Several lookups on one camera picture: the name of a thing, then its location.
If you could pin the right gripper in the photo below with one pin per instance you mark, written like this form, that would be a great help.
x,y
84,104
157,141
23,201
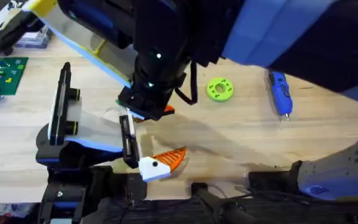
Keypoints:
x,y
154,84

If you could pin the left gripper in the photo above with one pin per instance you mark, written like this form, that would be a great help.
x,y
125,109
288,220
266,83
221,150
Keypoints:
x,y
101,133

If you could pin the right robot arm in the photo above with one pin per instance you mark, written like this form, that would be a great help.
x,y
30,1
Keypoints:
x,y
291,31

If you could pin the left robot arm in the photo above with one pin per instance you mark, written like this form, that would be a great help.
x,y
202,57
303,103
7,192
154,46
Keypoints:
x,y
73,186

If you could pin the blue electric screwdriver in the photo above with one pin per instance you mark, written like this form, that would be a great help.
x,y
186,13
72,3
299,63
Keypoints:
x,y
280,93

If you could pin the green disc with holes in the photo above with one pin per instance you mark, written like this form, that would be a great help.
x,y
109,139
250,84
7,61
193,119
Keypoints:
x,y
213,93

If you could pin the green board with toy blocks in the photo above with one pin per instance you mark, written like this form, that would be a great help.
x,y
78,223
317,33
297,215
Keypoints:
x,y
11,77

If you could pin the clear plastic box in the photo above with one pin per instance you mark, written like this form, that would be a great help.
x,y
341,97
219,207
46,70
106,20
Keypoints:
x,y
34,39

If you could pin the black rail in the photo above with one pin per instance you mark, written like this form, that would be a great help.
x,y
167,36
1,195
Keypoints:
x,y
291,214

